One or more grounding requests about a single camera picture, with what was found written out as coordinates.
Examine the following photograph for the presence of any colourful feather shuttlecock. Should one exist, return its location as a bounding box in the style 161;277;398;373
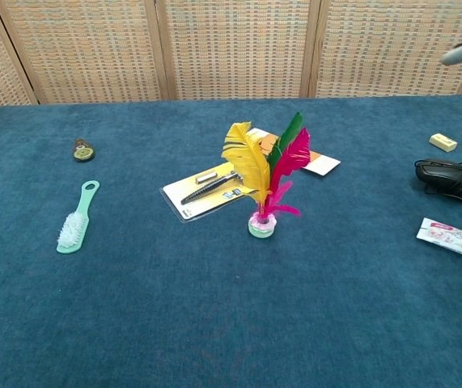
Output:
221;112;312;238

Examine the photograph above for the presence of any beige eraser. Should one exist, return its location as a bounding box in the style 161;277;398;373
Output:
428;133;458;154

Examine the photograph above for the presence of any black computer mouse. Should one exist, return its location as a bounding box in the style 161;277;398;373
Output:
414;158;462;205

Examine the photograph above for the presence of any orange and white card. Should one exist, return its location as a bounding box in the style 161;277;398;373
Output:
249;127;341;177

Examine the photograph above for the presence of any white floral toothpaste box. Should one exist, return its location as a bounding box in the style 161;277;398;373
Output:
415;217;462;266

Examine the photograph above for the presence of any woven folding screen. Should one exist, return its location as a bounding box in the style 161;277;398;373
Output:
0;0;462;108

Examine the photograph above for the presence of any razor in yellow blister pack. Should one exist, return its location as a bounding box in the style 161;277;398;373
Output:
159;160;262;222

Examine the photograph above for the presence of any blue carpet table cover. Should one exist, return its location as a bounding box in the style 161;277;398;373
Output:
0;93;462;388

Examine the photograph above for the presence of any mint green brush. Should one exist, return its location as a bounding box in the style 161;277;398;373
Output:
55;179;101;255

